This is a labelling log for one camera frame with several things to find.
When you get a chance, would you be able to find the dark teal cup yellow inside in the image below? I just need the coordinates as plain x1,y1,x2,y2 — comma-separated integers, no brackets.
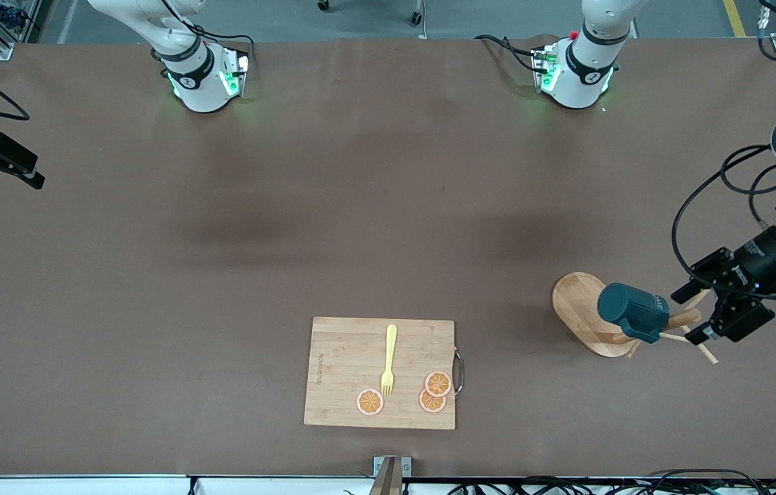
597,282,671,344

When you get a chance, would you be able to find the wooden mug rack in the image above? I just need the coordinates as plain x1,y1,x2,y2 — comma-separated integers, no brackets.
551,271,720,365

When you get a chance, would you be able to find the yellow plastic fork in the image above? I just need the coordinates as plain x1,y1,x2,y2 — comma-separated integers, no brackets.
380,324,399,398

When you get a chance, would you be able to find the bamboo cutting board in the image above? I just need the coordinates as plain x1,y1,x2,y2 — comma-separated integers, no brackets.
303,316,465,431

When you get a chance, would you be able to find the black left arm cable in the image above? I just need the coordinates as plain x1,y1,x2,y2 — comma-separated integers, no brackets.
671,0,776,304

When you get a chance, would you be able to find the black floor cable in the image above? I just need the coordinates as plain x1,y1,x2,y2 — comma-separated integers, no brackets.
645,468,770,495
446,476,598,495

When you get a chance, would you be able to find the black right base cable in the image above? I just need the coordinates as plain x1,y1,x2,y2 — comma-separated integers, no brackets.
159,0,256,56

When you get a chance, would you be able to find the black base cable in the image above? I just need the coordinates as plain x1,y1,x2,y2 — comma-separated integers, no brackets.
474,34,541,74
159,0,256,56

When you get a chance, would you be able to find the black left base cable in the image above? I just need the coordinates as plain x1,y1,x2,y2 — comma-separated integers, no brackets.
474,34,541,74

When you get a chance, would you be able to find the white table edge rail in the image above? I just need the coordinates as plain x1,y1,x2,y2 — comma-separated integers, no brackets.
0,473,776,495

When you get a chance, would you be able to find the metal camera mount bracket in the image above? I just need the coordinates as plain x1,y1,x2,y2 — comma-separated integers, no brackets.
368,455,413,495

